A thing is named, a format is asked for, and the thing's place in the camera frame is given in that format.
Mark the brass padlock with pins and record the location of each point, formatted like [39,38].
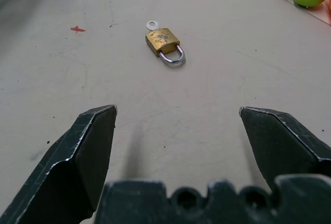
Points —
[164,45]

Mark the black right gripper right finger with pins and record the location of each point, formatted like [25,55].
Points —
[282,143]

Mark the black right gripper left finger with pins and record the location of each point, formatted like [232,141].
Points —
[64,167]

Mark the silver key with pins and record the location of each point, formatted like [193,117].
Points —
[152,25]

